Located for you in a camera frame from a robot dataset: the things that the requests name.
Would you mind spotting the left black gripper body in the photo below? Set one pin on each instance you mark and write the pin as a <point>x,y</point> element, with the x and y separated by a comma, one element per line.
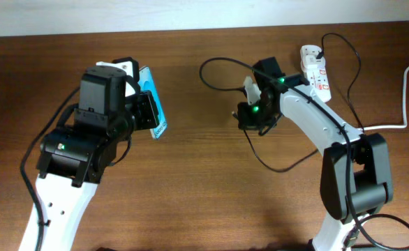
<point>142,111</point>

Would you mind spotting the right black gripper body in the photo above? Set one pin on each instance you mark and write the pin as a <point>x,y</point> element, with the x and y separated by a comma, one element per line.
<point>257,113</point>

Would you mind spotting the blue Galaxy S25 smartphone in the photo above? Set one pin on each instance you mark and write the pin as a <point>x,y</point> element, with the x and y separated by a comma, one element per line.
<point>158,122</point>

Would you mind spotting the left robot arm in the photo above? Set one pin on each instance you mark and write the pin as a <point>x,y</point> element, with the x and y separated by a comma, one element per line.
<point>116,99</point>

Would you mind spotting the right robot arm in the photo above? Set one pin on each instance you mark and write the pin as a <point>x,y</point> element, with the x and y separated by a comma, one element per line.
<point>356,180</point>

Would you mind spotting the white USB charger adapter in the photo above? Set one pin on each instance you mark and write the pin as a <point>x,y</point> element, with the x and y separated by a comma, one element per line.
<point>309,60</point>

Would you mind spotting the white power strip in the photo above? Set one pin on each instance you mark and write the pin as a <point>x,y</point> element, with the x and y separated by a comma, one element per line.
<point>319,81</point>

